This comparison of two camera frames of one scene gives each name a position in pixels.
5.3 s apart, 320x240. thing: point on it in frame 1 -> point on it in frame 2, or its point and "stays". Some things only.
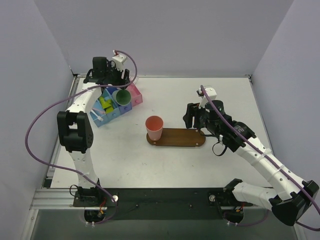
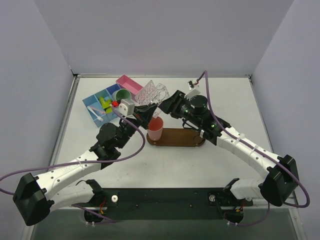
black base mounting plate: (163, 204) stays
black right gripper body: (194, 117) -> (175, 102)
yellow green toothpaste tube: (107, 105) stays
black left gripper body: (108, 77) -> (140, 115)
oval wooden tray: (179, 137) stays
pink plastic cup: (154, 125) stays
